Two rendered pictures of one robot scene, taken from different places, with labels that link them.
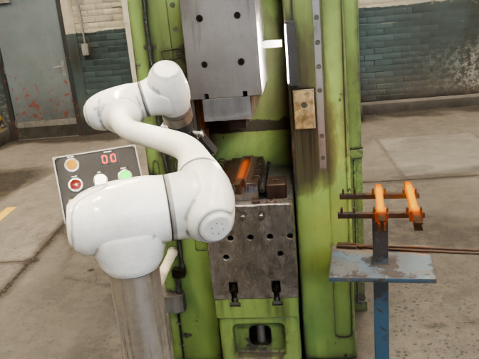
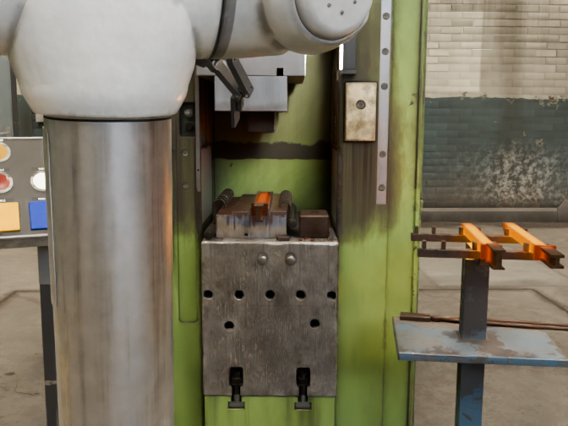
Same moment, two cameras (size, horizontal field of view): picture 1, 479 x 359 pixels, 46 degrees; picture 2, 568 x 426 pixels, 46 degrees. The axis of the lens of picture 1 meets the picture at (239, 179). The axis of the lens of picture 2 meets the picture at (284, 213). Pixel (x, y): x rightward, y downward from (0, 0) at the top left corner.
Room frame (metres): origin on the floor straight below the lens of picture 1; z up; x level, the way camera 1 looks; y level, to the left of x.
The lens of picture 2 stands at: (0.49, 0.15, 1.26)
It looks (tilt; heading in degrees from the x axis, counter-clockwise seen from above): 8 degrees down; 353
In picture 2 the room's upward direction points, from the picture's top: straight up
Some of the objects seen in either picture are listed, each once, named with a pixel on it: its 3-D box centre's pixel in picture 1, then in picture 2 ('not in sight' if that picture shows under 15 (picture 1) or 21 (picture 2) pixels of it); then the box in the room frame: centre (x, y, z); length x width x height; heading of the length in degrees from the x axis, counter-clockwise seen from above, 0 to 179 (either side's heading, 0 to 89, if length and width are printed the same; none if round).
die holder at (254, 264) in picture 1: (256, 228); (272, 293); (2.54, -0.06, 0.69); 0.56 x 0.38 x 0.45; 173
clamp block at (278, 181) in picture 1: (276, 186); (313, 223); (2.37, -0.16, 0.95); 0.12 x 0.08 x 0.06; 173
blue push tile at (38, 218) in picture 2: not in sight; (46, 215); (2.20, 0.55, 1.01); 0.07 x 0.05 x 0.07; 108
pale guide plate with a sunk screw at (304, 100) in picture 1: (304, 109); (360, 111); (2.42, -0.30, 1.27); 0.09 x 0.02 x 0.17; 83
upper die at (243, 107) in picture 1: (232, 100); (254, 95); (2.54, 0.00, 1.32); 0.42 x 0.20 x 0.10; 173
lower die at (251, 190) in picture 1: (239, 177); (254, 212); (2.54, 0.00, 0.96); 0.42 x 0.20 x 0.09; 173
